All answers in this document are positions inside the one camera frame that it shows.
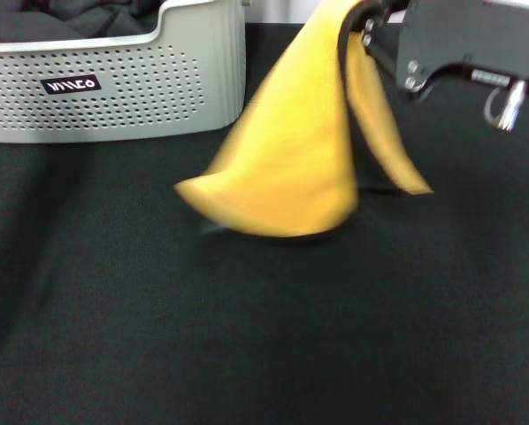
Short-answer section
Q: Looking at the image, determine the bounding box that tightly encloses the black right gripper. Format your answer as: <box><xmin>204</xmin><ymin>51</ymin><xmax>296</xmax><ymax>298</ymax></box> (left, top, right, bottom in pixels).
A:
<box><xmin>360</xmin><ymin>0</ymin><xmax>529</xmax><ymax>102</ymax></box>

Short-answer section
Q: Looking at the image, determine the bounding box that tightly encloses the yellow and grey towel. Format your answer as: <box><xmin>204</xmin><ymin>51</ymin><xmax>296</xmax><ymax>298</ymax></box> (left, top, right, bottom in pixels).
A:
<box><xmin>173</xmin><ymin>0</ymin><xmax>434</xmax><ymax>245</ymax></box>

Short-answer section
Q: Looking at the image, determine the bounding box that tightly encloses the grey perforated storage box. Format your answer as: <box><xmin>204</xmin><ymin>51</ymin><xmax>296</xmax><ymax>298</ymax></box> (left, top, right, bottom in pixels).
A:
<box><xmin>0</xmin><ymin>0</ymin><xmax>249</xmax><ymax>143</ymax></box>

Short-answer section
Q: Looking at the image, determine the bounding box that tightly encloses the black tablecloth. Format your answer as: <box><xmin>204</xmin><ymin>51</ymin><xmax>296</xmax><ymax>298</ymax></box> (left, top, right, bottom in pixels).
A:
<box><xmin>0</xmin><ymin>21</ymin><xmax>529</xmax><ymax>425</ymax></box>

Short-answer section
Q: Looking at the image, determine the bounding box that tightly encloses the dark cloth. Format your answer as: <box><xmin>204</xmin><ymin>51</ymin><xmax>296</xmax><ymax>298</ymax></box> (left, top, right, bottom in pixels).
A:
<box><xmin>0</xmin><ymin>0</ymin><xmax>165</xmax><ymax>45</ymax></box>

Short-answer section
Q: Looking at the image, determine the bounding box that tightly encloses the right gripper connector cable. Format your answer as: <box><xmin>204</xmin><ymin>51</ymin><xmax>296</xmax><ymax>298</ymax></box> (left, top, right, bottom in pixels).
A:
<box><xmin>483</xmin><ymin>78</ymin><xmax>529</xmax><ymax>133</ymax></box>

